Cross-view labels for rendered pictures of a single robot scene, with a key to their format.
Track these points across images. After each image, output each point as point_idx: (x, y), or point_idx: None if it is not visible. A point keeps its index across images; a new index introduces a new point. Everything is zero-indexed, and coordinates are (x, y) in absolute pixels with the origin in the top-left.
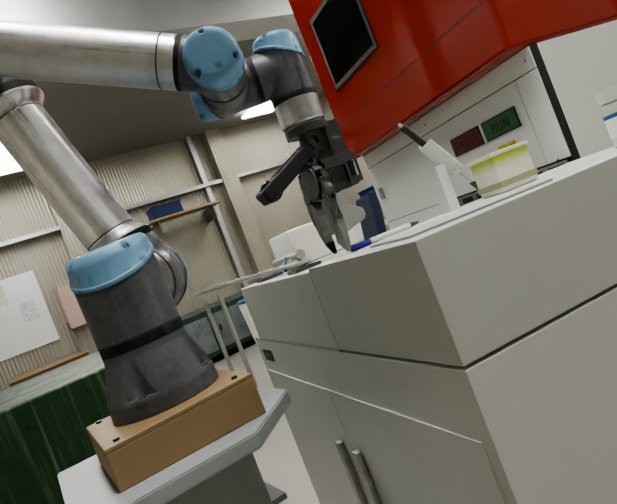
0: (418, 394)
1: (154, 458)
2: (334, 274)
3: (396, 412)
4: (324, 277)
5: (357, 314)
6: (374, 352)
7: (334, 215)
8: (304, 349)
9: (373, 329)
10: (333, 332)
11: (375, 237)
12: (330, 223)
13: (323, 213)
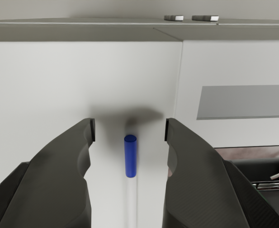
0: (1, 25)
1: None
2: (29, 37)
3: (69, 24)
4: (92, 37)
5: (31, 30)
6: (46, 27)
7: (12, 173)
8: None
9: (8, 29)
10: (151, 29)
11: (126, 183)
12: (77, 154)
13: (163, 206)
